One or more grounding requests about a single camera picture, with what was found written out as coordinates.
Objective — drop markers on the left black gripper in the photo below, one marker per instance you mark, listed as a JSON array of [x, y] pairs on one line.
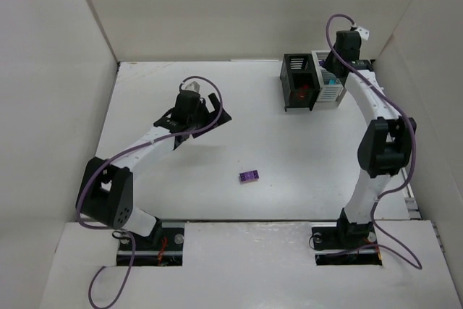
[[208, 114]]

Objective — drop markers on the purple lego plate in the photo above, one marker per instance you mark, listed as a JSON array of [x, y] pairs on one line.
[[250, 176]]

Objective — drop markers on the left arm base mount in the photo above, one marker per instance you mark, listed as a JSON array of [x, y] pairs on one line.
[[164, 251]]

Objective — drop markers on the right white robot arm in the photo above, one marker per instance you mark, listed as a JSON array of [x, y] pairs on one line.
[[385, 148]]

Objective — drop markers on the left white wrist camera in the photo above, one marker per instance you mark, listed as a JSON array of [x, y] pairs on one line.
[[191, 86]]

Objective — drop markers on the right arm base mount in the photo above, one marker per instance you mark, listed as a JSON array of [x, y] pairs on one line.
[[334, 249]]

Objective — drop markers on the white slatted container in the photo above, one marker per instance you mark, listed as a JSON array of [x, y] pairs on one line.
[[330, 96]]

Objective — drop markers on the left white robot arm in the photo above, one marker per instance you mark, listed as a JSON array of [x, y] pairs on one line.
[[107, 190]]

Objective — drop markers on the black slatted container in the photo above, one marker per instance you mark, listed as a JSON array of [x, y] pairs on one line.
[[298, 70]]

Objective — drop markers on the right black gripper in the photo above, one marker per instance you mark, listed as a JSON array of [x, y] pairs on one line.
[[333, 66]]

